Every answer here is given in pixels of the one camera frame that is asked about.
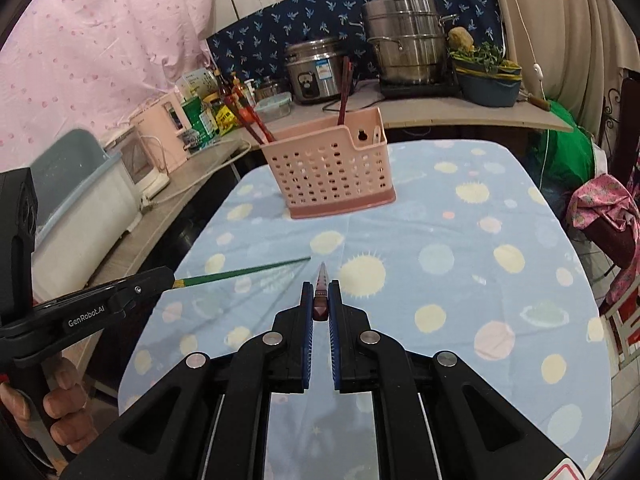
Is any dark red chopstick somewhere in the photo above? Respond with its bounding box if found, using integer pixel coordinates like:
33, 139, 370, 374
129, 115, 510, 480
337, 55, 354, 126
312, 262, 329, 322

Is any green chopstick gold band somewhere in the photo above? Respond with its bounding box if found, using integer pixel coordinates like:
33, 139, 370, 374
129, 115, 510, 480
172, 257, 310, 289

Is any maroon chopstick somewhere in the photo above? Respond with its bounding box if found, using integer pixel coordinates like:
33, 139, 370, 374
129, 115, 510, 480
222, 96, 264, 145

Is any person's left hand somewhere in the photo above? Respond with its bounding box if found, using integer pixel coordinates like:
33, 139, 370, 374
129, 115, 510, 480
1, 358, 99, 454

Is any white storage bin blue lid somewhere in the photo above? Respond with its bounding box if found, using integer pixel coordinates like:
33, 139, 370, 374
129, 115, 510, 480
30, 129, 141, 301

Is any pink perforated utensil basket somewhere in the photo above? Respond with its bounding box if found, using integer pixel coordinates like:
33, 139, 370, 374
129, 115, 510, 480
262, 107, 396, 220

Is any blue patterned tablecloth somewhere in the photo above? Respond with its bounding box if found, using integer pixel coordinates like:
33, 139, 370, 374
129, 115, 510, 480
118, 141, 611, 474

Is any green canister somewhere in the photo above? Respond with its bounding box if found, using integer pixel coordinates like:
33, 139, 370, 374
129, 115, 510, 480
182, 96, 218, 144

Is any yellow snack packet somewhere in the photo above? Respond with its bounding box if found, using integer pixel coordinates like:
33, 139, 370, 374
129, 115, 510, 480
215, 105, 238, 136

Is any clear food container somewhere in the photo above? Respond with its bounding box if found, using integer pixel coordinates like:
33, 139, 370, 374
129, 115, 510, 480
254, 91, 293, 124

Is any white carton box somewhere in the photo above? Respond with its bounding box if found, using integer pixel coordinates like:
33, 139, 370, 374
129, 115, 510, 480
176, 68, 218, 101

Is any steel rice cooker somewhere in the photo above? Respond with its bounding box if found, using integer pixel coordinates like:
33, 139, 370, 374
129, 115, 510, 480
284, 37, 346, 105

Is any pink floral sheet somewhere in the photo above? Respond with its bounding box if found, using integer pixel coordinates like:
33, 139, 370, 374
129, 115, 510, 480
1, 0, 214, 170

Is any blue bowl with vegetables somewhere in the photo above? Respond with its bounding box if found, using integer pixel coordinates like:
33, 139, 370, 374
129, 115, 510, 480
449, 42, 523, 108

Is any navy patterned cloth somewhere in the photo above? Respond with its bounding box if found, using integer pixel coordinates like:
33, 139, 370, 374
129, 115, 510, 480
207, 0, 506, 86

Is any green plastic bag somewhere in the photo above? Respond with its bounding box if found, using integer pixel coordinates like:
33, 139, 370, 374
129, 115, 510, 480
527, 101, 594, 192

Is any steel steamer pot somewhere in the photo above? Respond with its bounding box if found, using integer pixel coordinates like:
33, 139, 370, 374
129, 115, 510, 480
361, 0, 458, 84

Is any pink floral bag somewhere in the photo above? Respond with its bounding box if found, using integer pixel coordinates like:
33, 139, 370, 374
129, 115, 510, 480
566, 174, 639, 306

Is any beige hanging curtain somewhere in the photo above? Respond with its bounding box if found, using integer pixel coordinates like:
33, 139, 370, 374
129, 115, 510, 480
498, 0, 639, 133

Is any white power cord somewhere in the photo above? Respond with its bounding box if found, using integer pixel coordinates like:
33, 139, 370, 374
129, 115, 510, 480
139, 138, 254, 214

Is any black power cable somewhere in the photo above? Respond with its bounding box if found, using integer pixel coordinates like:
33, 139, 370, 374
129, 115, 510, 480
322, 91, 386, 114

